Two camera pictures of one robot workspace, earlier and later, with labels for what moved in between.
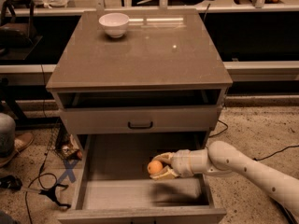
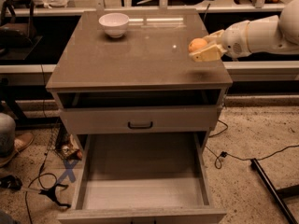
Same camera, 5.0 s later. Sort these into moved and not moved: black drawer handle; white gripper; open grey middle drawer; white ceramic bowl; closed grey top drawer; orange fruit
Moved: white gripper; orange fruit
Not moved: white ceramic bowl; black drawer handle; closed grey top drawer; open grey middle drawer
